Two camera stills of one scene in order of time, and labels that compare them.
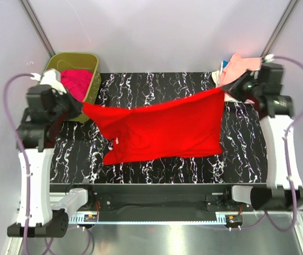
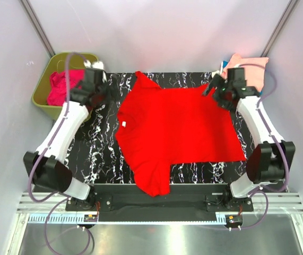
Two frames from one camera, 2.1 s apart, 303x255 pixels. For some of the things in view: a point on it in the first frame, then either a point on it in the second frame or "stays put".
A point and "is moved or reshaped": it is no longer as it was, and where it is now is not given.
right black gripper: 233,87 to 216,82
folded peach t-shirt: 236,66 stays put
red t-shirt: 190,126 is moved or reshaped
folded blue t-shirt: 225,62 stays put
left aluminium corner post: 37,28 stays put
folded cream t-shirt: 216,77 stays put
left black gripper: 76,105 to 114,94
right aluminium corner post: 290,8 stays put
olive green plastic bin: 67,61 stays put
